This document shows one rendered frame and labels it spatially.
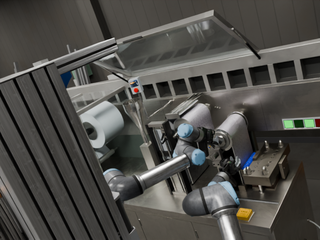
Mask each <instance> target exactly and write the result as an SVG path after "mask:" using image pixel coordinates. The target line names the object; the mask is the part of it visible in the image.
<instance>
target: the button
mask: <svg viewBox="0 0 320 240"><path fill-rule="evenodd" d="M252 213H253V212H252V210H250V209H244V208H240V209H239V211H238V213H237V218H238V219H239V220H247V221H248V220H249V219H250V217H251V215H252Z"/></svg>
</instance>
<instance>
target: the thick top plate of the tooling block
mask: <svg viewBox="0 0 320 240"><path fill-rule="evenodd" d="M269 144H270V146H269V147H264V145H263V146H262V148H261V149H260V151H261V154H260V156H259V157H258V159H257V160H253V161H252V163H251V164H250V166H249V167H250V169H251V172H252V174H251V175H247V174H243V179H244V183H245V184H249V185H261V186H272V184H273V182H274V180H275V179H276V177H277V175H278V173H279V171H280V168H279V164H278V163H279V161H280V159H281V158H282V156H283V155H286V156H288V154H289V153H290V146H289V143H284V147H279V145H278V143H269ZM263 166H265V167H266V168H267V170H268V172H269V173H268V174H267V175H262V167H263Z"/></svg>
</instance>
